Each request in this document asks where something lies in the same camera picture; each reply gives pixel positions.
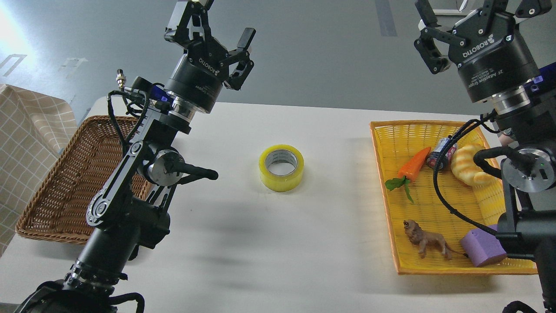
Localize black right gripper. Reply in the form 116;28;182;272
414;0;553;103

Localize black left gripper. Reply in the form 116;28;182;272
164;0;256;113

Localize yellow tape roll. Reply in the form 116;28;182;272
258;144;304;192

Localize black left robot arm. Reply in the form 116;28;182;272
15;0;256;313

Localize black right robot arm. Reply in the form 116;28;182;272
414;0;555;313

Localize white stand base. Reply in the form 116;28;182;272
433;0;482;17

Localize toy bread croissant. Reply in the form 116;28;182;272
450;143;495;187

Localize small soda can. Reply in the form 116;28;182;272
426;135;457;171

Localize orange toy carrot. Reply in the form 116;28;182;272
384;147;432;204

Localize brown wicker basket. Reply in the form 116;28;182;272
16;115;122;244

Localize yellow plastic basket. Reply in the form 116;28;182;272
369;120;537;275

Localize beige checkered cloth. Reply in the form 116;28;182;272
0;84;77;253

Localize brown toy lion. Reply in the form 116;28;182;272
403;219;469;261

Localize purple foam block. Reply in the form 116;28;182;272
460;228;508;267

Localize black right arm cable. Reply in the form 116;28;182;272
432;110;500;237

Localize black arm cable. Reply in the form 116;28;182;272
432;110;500;237
106;69;174;153

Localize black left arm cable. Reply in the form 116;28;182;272
106;69;174;153

